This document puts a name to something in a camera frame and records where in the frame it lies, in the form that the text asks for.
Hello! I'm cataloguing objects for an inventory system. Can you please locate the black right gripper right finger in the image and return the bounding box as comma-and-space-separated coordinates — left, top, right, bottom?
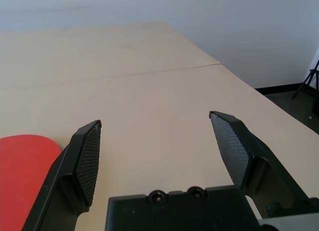
209, 111, 312, 217

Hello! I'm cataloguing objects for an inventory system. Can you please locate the black tripod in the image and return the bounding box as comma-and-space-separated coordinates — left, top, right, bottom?
292, 58, 319, 102

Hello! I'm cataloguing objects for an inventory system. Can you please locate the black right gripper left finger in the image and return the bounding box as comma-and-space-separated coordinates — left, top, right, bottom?
21, 119, 102, 231

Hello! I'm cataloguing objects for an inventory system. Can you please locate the red ping-pong paddle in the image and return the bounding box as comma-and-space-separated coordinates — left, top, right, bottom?
0, 134, 62, 231

